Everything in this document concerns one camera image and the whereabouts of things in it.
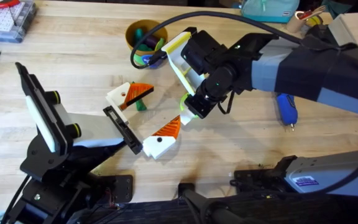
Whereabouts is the blue and green toy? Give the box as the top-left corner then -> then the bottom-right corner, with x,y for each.
134,51 -> 167,70

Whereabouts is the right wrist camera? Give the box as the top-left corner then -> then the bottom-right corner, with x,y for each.
181,29 -> 227,76

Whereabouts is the green toy vegetable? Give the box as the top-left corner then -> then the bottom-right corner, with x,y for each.
135,98 -> 148,112

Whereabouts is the black rail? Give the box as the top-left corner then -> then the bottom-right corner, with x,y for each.
82,182 -> 358,224

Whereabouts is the clear plastic parts box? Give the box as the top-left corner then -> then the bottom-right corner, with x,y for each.
0,0 -> 38,44

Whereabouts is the yellow tape roll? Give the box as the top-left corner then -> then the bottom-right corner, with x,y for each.
305,14 -> 324,28

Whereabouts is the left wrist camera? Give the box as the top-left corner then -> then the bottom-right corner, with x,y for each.
44,90 -> 82,139

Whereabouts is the thin black cable loop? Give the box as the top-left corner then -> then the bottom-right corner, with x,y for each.
217,91 -> 236,115

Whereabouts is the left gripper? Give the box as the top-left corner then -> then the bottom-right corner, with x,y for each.
20,82 -> 183,183

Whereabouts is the wrist upright plate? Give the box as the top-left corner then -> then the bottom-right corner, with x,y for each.
161,27 -> 206,98
15,62 -> 75,157

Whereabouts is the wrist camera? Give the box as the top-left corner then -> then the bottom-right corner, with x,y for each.
181,29 -> 227,76
44,90 -> 82,139

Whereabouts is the white box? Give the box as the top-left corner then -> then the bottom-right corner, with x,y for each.
327,11 -> 358,48

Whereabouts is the teal bag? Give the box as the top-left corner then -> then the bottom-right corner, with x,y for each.
240,0 -> 301,24

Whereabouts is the beige cup with tools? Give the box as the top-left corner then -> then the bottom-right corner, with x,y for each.
285,4 -> 326,34

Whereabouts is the left wrist upright plate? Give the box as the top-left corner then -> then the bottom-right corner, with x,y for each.
15,62 -> 75,157

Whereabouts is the right wrist upright plate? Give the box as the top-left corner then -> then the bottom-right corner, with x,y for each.
161,27 -> 206,98

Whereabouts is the mustard tub with toys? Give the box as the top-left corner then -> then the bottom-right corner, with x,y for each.
124,19 -> 169,58

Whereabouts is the blue electric screwdriver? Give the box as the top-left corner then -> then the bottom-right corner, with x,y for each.
275,92 -> 299,132

